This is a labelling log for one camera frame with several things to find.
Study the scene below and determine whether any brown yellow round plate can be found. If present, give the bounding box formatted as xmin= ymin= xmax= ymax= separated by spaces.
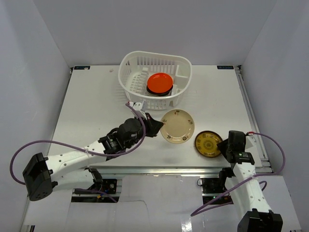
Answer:
xmin=194 ymin=130 xmax=223 ymax=158

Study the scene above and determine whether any beige round calligraphy plate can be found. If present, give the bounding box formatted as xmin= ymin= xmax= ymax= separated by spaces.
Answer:
xmin=160 ymin=109 xmax=195 ymax=144

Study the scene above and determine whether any black round plate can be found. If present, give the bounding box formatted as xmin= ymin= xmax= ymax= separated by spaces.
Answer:
xmin=146 ymin=87 xmax=173 ymax=97

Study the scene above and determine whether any orange round plate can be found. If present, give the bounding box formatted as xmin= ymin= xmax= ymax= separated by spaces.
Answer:
xmin=147 ymin=72 xmax=173 ymax=93

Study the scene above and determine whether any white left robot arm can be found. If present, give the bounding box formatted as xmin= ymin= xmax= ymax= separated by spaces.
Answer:
xmin=22 ymin=113 xmax=164 ymax=202

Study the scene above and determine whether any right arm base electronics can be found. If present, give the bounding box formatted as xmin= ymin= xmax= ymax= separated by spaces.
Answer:
xmin=197 ymin=177 xmax=226 ymax=204

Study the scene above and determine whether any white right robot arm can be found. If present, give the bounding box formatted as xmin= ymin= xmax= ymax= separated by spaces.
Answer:
xmin=217 ymin=130 xmax=283 ymax=232

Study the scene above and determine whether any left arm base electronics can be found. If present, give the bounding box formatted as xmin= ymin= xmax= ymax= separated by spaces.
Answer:
xmin=73 ymin=179 xmax=119 ymax=203

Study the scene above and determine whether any white plastic dish basket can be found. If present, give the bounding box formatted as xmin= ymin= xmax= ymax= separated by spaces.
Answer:
xmin=118 ymin=51 xmax=193 ymax=111

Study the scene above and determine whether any right blue corner label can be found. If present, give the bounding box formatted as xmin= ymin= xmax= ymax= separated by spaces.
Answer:
xmin=217 ymin=65 xmax=234 ymax=70

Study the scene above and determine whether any blue corner label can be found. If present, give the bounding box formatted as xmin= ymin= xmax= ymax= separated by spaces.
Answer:
xmin=73 ymin=66 xmax=90 ymax=70
xmin=217 ymin=65 xmax=234 ymax=70

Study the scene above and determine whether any left blue corner label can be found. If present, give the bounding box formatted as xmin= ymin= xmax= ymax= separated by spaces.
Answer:
xmin=73 ymin=66 xmax=90 ymax=70

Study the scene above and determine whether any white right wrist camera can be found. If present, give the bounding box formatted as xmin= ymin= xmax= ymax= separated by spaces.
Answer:
xmin=245 ymin=131 xmax=256 ymax=149

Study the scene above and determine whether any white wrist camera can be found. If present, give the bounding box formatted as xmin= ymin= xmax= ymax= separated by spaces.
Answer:
xmin=126 ymin=101 xmax=147 ymax=114
xmin=245 ymin=131 xmax=256 ymax=149

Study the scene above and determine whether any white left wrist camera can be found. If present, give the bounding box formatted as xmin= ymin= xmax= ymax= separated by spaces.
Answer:
xmin=126 ymin=101 xmax=147 ymax=114

